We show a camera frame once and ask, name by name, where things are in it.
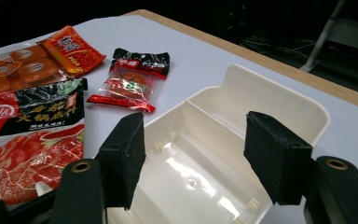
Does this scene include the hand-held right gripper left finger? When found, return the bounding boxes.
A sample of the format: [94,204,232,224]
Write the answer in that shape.
[94,111,147,211]

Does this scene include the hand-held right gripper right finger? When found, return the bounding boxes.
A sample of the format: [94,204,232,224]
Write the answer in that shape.
[242,110,314,206]

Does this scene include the small black red clear packet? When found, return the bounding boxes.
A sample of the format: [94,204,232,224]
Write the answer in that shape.
[86,47,172,114]

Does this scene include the white cardboard box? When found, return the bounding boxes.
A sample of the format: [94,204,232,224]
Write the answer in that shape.
[105,63,331,224]

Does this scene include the large red black soup packet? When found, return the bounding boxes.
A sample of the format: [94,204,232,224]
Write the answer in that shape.
[0,77,89,206]

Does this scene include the small orange red sachet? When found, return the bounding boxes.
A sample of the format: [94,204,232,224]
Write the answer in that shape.
[36,25,107,78]

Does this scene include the large orange clear snack bag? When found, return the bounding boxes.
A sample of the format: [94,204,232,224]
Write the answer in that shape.
[0,43,76,96]

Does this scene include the grey metal stand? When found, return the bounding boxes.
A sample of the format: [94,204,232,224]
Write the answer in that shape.
[299,0,358,73]

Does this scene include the white table mat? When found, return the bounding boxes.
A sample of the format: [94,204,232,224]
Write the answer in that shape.
[0,14,358,224]

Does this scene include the black floor cables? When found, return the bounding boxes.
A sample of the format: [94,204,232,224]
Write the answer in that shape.
[239,34,315,62]

